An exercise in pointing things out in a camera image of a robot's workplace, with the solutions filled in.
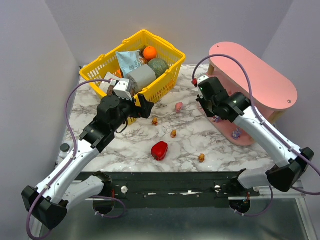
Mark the pink pig toy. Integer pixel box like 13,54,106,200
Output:
175,102,184,113

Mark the purple bunny toy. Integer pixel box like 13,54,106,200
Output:
231,127,242,140

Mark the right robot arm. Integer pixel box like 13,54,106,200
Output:
192,75,314,192

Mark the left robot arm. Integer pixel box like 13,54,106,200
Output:
21,94,154,230

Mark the pink three-tier shelf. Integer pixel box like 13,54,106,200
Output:
197,41,298,147

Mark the orange bear toy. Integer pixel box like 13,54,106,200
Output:
152,117,158,126
170,130,177,138
198,153,205,163

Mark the grey paper towel roll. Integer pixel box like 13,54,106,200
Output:
125,64,157,94

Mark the orange fruit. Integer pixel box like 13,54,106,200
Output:
143,46,158,61
116,69,123,78

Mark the green melon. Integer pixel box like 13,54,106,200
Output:
148,58,169,78

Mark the red bell pepper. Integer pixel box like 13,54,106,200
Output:
151,141,169,161

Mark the light blue chips bag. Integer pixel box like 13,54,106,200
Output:
115,50,143,77

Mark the yellow plastic shopping basket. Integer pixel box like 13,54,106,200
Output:
79,29,187,126

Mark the white bottle black cap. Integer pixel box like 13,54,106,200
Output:
59,142,71,159

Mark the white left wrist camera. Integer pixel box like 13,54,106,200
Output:
110,78,133,101

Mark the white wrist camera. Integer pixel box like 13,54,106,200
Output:
192,75,209,99
110,78,133,101

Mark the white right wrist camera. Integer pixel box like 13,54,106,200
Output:
192,75,209,99

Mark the white package blue handle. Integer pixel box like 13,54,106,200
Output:
99,72,117,94

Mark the black mounting rail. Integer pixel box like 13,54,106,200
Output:
95,171,260,209

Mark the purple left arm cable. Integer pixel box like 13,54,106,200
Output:
26,79,127,240

